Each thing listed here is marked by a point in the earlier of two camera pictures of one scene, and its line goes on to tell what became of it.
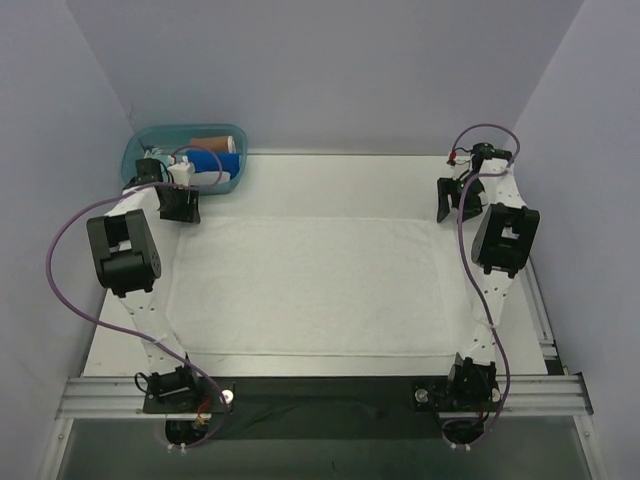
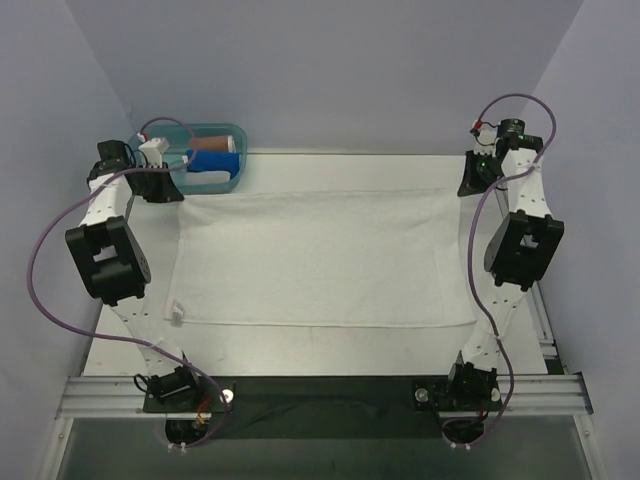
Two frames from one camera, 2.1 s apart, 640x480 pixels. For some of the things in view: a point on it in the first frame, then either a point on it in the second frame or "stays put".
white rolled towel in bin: x=208 y=178 stays put
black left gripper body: x=179 y=204 to x=156 y=186
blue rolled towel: x=207 y=161 stays put
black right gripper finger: x=447 y=187 to x=472 y=182
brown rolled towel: x=218 y=143 stays put
